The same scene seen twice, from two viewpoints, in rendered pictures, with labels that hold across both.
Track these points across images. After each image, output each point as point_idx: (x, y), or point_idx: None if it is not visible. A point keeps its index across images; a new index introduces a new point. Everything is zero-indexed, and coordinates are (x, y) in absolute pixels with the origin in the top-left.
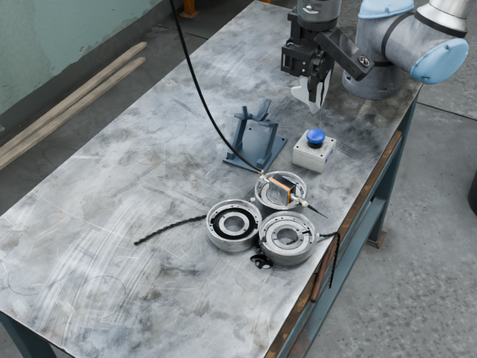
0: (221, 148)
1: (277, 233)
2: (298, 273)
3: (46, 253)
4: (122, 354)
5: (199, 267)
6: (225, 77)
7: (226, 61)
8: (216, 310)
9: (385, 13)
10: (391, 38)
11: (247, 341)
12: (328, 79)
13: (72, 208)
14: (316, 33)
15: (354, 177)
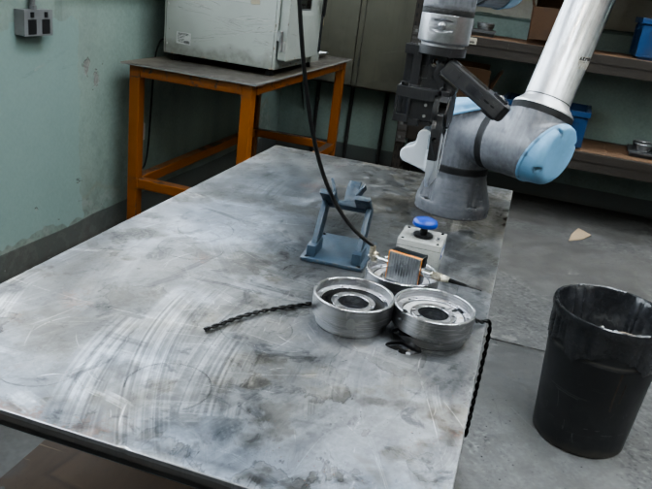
0: (292, 249)
1: (417, 310)
2: (461, 358)
3: (57, 341)
4: (233, 449)
5: (315, 353)
6: (268, 195)
7: (262, 183)
8: (364, 395)
9: (476, 106)
10: (487, 131)
11: (428, 426)
12: (444, 141)
13: (88, 296)
14: (442, 65)
15: (479, 277)
